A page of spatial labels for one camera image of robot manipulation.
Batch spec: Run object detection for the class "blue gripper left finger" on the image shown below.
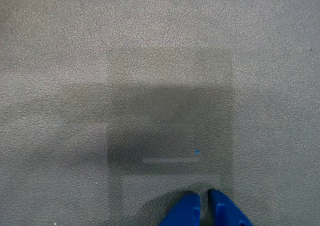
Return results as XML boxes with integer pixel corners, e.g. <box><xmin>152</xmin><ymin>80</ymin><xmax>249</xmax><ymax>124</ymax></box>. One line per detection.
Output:
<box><xmin>158</xmin><ymin>192</ymin><xmax>202</xmax><ymax>226</ymax></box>

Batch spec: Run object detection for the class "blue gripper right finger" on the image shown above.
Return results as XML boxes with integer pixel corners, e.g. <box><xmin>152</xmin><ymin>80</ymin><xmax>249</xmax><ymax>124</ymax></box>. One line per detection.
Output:
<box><xmin>207</xmin><ymin>188</ymin><xmax>255</xmax><ymax>226</ymax></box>

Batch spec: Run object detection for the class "grey mat with NOWROBO print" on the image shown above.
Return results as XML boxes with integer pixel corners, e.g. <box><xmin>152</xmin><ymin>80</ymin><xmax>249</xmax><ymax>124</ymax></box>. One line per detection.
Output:
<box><xmin>0</xmin><ymin>0</ymin><xmax>320</xmax><ymax>226</ymax></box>

